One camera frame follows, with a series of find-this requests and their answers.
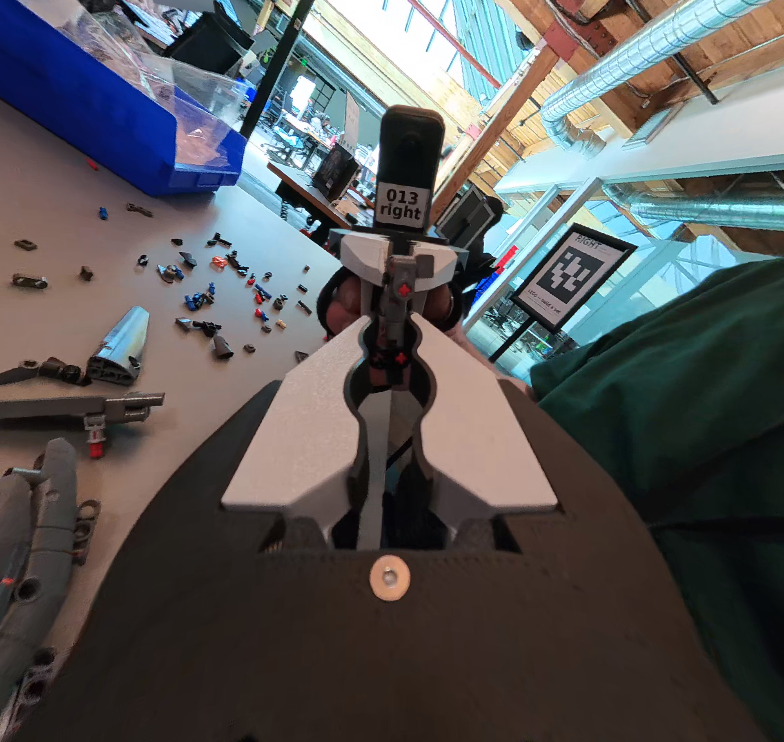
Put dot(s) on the grey lego engine panel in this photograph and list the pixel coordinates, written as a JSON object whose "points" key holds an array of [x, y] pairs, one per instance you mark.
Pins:
{"points": [[122, 343]]}

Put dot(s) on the long blue lego pin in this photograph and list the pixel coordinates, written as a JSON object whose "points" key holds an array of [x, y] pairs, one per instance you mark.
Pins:
{"points": [[263, 293]]}

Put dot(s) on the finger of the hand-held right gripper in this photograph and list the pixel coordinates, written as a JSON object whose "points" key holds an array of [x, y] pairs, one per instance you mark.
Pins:
{"points": [[364, 258], [436, 267]]}

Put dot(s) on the person's right hand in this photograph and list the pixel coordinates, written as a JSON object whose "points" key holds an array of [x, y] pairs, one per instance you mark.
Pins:
{"points": [[348, 307]]}

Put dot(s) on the small grey lego assembly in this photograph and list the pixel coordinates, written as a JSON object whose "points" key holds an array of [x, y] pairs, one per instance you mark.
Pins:
{"points": [[395, 319]]}

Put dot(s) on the wooden desk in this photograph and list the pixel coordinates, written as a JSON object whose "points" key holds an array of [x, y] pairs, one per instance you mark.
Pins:
{"points": [[294, 181]]}

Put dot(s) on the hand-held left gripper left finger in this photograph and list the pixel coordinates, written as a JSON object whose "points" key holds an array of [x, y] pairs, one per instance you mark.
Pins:
{"points": [[294, 448]]}

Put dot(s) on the blue storage bin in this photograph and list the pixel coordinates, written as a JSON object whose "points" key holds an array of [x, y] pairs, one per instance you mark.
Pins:
{"points": [[92, 117]]}

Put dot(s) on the long grey lego beam assembly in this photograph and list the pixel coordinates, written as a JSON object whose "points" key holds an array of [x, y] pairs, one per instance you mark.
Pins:
{"points": [[61, 408]]}

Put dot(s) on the light grey lego hinge piece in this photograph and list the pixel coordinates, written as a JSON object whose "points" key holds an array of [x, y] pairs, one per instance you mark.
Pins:
{"points": [[164, 273]]}

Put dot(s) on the black monitor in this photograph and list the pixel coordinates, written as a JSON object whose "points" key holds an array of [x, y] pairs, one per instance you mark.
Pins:
{"points": [[334, 172]]}

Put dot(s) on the silver ventilation duct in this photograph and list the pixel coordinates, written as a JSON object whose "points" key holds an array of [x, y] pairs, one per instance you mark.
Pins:
{"points": [[643, 49], [704, 209]]}

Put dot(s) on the partly built grey lego model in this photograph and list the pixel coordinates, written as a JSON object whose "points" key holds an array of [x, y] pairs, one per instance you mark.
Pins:
{"points": [[43, 540]]}

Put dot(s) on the dark grey curved lego slope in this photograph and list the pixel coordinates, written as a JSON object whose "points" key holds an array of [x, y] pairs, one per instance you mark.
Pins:
{"points": [[223, 348]]}

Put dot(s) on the white air vent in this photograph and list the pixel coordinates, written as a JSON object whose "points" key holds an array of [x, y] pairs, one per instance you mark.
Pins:
{"points": [[652, 129]]}

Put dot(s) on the black lego connector grey tile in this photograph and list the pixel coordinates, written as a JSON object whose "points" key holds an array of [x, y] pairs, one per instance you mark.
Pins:
{"points": [[205, 328]]}

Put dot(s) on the black equipment case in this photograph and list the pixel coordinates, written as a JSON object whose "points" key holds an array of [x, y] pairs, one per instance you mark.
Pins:
{"points": [[208, 43]]}

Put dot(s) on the dark grey lego beam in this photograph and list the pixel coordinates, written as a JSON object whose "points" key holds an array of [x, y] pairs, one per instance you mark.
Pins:
{"points": [[29, 281]]}

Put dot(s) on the large grey lego wing panel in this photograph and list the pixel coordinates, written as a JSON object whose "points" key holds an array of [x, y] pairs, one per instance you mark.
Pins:
{"points": [[18, 376]]}

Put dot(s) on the black pole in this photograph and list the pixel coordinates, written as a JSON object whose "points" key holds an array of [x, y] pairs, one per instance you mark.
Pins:
{"points": [[288, 43]]}

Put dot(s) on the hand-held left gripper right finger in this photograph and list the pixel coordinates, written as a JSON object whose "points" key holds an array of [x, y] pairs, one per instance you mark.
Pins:
{"points": [[490, 448]]}

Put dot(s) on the black framed marker sign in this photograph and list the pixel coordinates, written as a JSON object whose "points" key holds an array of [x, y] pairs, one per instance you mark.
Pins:
{"points": [[569, 276]]}

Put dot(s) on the person's right forearm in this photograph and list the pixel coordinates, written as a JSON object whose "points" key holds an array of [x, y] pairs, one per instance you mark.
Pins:
{"points": [[643, 386]]}

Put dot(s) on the clear plastic bags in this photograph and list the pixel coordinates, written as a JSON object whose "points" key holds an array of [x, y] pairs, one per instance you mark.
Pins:
{"points": [[122, 61]]}

